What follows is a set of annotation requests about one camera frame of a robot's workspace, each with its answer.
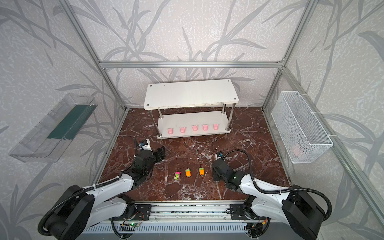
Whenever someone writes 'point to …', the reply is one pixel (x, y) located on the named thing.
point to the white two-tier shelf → (190, 109)
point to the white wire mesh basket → (302, 135)
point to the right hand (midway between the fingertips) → (215, 165)
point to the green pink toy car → (177, 175)
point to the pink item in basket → (296, 149)
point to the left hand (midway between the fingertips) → (162, 144)
